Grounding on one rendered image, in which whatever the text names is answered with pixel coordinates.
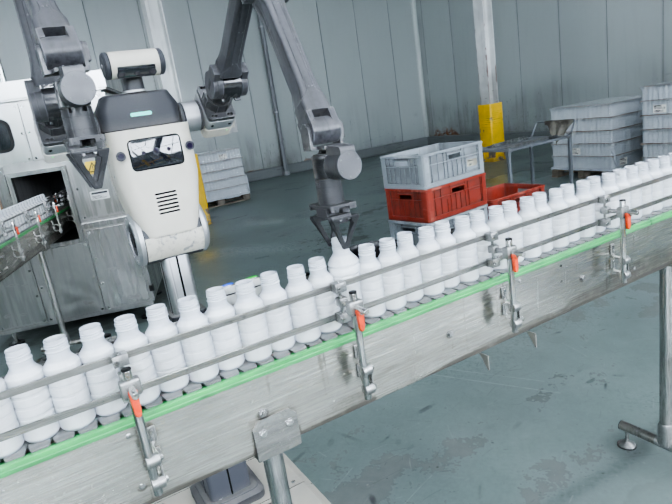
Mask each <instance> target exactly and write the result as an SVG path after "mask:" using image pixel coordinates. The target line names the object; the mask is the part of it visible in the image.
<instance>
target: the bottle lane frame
mask: <svg viewBox="0 0 672 504"><path fill-rule="evenodd" d="M613 243H614V246H615V248H614V252H615V253H614V254H615V255H618V256H620V230H618V231H615V232H613V233H610V234H607V235H605V236H602V237H600V238H597V239H594V240H592V241H589V242H585V243H584V244H581V245H577V246H576V247H573V248H568V250H565V251H563V252H559V253H557V254H555V255H550V257H547V258H544V259H540V260H539V261H536V262H534V263H532V262H531V264H528V265H526V266H521V268H519V270H518V272H514V273H515V287H516V301H519V302H520V303H521V305H522V308H521V310H520V316H521V319H522V321H523V325H522V326H521V327H519V328H518V331H519V332H518V333H513V332H512V328H511V327H510V325H509V321H510V319H507V318H506V317H505V315H502V304H503V303H505V301H504V299H501V291H500V288H501V287H504V286H506V292H507V297H506V299H507V300H509V301H510V298H509V284H508V272H507V273H505V274H500V276H497V277H494V278H490V279H489V280H486V281H484V282H479V283H478V284H476V285H473V286H467V287H468V288H465V289H463V290H460V291H457V290H456V292H455V293H452V294H450V295H444V297H442V298H439V299H436V300H434V299H432V301H431V302H428V303H426V304H420V306H418V307H415V308H413V309H407V308H406V309H407V311H405V312H402V313H399V314H394V313H393V314H394V316H392V317H389V318H386V319H380V321H378V322H376V323H373V324H370V325H369V324H366V323H365V324H366V325H367V326H365V330H364V331H363V339H364V346H365V353H366V360H367V363H370V364H371V365H373V366H374V372H373V379H374V383H375V384H376V386H377V388H376V392H374V393H372V399H371V400H365V398H364V394H363V392H362V389H361V386H362V385H363V384H362V381H361V378H360V376H359V377H358V376H357V369H356V364H358V363H359V362H358V358H356V359H355V356H354V349H353V346H354V345H357V344H356V337H355V331H354V329H352V332H349V333H347V334H344V335H338V334H337V336H338V337H336V338H334V339H331V340H328V341H324V340H322V343H320V344H318V345H315V346H313V347H309V346H306V347H307V349H305V350H302V351H299V352H297V353H293V352H290V353H291V355H289V356H286V357H284V358H281V359H276V358H274V361H273V362H270V363H268V364H265V365H263V366H260V365H258V364H257V368H255V369H252V370H249V371H247V372H241V371H240V372H239V375H236V376H234V377H231V378H228V379H224V378H221V381H220V382H218V383H215V384H213V385H210V386H205V385H203V386H202V389H199V390H197V391H194V392H191V393H189V394H187V393H185V392H184V393H182V394H183V396H181V397H178V398H176V399H173V400H170V401H166V400H162V401H163V403H162V404H160V405H157V406H155V407H152V408H149V409H145V408H142V412H143V416H144V420H145V424H146V428H147V427H149V426H152V425H154V426H155V430H156V434H157V438H158V440H155V447H157V446H160V449H161V453H162V454H163V458H164V459H163V461H161V463H162V467H163V470H164V474H165V475H168V477H169V481H167V486H166V487H164V488H163V494H162V495H161V496H158V497H156V496H154V492H153V489H152V485H151V481H150V478H149V474H148V470H147V466H146V463H145V459H144V455H143V452H142V448H141V444H140V440H139V437H138V433H137V429H136V426H135V422H134V418H133V415H131V416H128V417H124V416H120V420H118V421H115V422H112V423H110V424H107V425H105V426H102V425H101V424H98V428H97V429H94V430H91V431H89V432H86V433H84V434H79V433H75V436H74V437H73V438H70V439H68V440H65V441H62V442H60V443H57V444H56V443H55V442H52V441H51V446H49V447H47V448H44V449H41V450H39V451H36V452H34V453H31V452H30V451H27V452H26V455H25V456H23V457H20V458H18V459H15V460H12V461H10V462H7V463H5V462H4V461H2V460H1V462H0V504H152V503H154V502H156V501H158V500H160V499H163V498H165V497H167V496H169V495H171V494H173V493H176V492H178V491H180V490H182V489H184V488H186V487H189V486H191V485H193V484H195V483H197V482H199V481H202V480H204V479H206V478H208V477H210V476H213V475H215V474H217V473H219V472H221V471H223V470H226V469H228V468H230V467H232V466H234V465H236V464H239V463H241V462H243V461H245V460H247V459H250V458H252V457H254V456H256V455H257V452H256V448H255V443H254V438H253V433H252V430H253V428H254V426H255V424H256V422H257V420H259V419H262V418H264V417H266V416H269V415H271V414H273V413H276V412H278V411H280V410H283V409H285V408H287V407H288V408H290V409H291V410H293V411H295V412H296V413H297V419H298V424H299V429H300V435H302V434H304V433H306V432H308V431H310V430H313V429H315V428H317V427H319V426H321V425H323V424H326V423H328V422H330V421H332V420H334V419H337V418H339V417H341V416H343V415H345V414H347V413H350V412H352V411H354V410H356V409H358V408H360V407H363V406H365V405H367V404H369V403H371V402H374V401H376V400H378V399H380V398H382V397H384V396H387V395H389V394H391V393H393V392H395V391H397V390H400V389H402V388H404V387H406V386H408V385H410V384H413V383H415V382H417V381H419V380H421V379H424V378H426V377H428V376H430V375H432V374H434V373H437V372H439V371H441V370H443V369H445V368H447V367H450V366H452V365H454V364H456V363H458V362H460V361H463V360H465V359H467V358H469V357H471V356H474V355H476V354H478V353H480V352H482V351H484V350H487V349H489V348H491V347H493V346H495V345H497V344H500V343H502V342H504V341H506V340H508V339H511V338H513V337H515V336H517V335H519V334H521V333H524V332H526V331H528V330H530V329H532V328H534V327H537V326H539V325H541V324H543V323H545V322H547V321H550V320H552V319H554V318H556V317H558V316H561V315H563V314H565V313H567V312H569V311H571V310H574V309H576V308H578V307H580V306H582V305H584V304H587V303H589V302H591V301H593V300H595V299H598V298H600V297H602V296H604V295H606V294H608V293H611V292H613V291H615V290H617V289H619V288H621V287H624V286H626V285H628V284H630V283H632V282H635V281H637V280H639V279H641V278H643V277H645V276H648V275H650V274H652V273H654V272H656V271H658V270H661V269H663V268H665V267H667V266H669V265H671V264H672V210H669V211H668V212H665V213H662V214H660V215H658V216H655V217H652V218H648V219H647V220H644V221H641V222H639V223H636V224H633V225H631V228H630V229H626V251H627V255H628V256H629V257H630V258H631V261H630V263H629V271H630V272H631V276H630V277H629V278H627V283H621V279H620V278H619V276H618V274H619V272H614V271H613V269H610V259H611V258H615V257H613V255H612V254H610V244H613ZM618 259H619V258H615V269H616V270H621V266H620V264H619V262H618Z"/></svg>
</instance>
